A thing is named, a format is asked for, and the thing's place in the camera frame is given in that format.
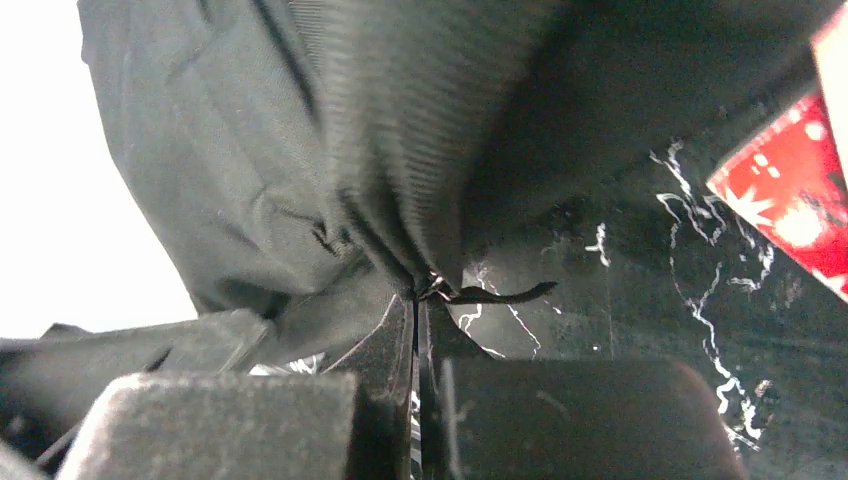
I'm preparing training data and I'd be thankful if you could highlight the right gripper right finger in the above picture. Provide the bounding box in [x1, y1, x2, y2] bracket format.
[418, 301, 747, 479]

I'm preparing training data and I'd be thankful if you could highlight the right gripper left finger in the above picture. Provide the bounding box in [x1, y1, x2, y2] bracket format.
[58, 299, 412, 479]

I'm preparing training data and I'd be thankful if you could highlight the black student backpack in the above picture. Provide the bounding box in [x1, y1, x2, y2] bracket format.
[0, 0, 843, 465]

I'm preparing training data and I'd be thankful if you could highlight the red patterned book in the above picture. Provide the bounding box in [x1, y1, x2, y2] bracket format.
[706, 89, 848, 303]

